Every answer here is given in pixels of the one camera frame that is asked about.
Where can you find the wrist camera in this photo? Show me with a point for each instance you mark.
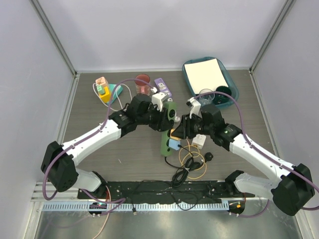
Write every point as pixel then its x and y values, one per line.
pixel 194 105
pixel 158 99

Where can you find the purple power strip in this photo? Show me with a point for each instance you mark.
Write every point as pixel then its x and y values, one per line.
pixel 161 85

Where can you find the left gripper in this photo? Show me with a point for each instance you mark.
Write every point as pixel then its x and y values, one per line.
pixel 161 123

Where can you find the black round plug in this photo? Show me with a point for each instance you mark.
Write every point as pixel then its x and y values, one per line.
pixel 208 157

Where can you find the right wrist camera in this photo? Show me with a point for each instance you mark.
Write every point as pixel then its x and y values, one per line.
pixel 194 105

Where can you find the clear plastic cup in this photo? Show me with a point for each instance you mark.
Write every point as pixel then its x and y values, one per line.
pixel 206 96

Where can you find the teal triangular base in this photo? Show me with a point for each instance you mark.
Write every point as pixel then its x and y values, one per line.
pixel 117 92

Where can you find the dark green cup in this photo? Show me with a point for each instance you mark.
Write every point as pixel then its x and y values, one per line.
pixel 220 98

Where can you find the teal plastic tray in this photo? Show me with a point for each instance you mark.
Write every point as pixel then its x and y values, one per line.
pixel 226 74

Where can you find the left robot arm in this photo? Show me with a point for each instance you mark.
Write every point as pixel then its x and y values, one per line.
pixel 61 160

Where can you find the slotted cable duct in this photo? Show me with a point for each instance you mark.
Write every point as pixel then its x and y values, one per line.
pixel 92 206

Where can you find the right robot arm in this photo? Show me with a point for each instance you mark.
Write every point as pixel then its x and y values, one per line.
pixel 288 186

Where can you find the white cube adapter plug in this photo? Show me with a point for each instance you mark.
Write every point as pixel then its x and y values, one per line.
pixel 199 141

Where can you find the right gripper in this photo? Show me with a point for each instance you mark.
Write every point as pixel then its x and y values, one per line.
pixel 185 131

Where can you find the blue charger plug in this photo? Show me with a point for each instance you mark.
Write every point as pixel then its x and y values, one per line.
pixel 174 144

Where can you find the green power strip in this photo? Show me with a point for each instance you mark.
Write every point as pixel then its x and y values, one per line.
pixel 165 136

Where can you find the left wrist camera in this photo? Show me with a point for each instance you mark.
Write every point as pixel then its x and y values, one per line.
pixel 158 99

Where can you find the black mounting plate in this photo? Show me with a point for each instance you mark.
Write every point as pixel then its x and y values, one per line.
pixel 155 191

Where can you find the pink mug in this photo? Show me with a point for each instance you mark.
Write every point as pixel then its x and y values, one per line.
pixel 142 86

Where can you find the white paper sheet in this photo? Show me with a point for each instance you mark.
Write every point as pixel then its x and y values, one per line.
pixel 204 75

